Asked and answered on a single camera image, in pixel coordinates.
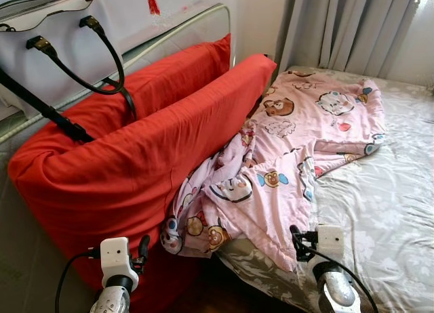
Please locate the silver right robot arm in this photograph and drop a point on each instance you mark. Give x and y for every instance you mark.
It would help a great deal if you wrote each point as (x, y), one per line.
(338, 289)

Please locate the pink cartoon print blanket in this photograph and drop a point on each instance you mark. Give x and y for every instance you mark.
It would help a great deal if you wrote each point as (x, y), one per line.
(285, 143)

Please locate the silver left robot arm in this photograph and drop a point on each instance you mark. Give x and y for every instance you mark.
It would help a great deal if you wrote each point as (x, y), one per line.
(112, 301)

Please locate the bed with grey floral sheet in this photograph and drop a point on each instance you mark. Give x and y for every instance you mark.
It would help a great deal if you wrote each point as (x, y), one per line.
(386, 211)

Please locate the grey pleated curtain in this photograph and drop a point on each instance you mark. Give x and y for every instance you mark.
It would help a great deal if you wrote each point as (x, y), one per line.
(352, 25)

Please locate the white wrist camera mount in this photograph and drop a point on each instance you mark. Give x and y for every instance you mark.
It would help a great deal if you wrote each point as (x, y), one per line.
(115, 253)
(330, 238)

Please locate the red hanging tassel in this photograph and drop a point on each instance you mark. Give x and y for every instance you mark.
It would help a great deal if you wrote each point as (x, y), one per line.
(152, 1)

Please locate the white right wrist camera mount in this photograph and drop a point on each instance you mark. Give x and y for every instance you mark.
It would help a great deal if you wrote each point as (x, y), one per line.
(330, 238)

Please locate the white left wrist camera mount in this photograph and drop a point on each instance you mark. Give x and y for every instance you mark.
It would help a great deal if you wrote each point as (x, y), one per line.
(115, 253)

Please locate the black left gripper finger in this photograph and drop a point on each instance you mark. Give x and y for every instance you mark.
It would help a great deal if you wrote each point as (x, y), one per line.
(144, 248)

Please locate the long red cushion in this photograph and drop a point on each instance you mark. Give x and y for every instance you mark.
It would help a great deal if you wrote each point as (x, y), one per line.
(169, 76)
(122, 171)

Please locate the silver rimmed headboard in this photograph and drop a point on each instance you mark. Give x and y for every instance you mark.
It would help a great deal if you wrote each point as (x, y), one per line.
(190, 32)

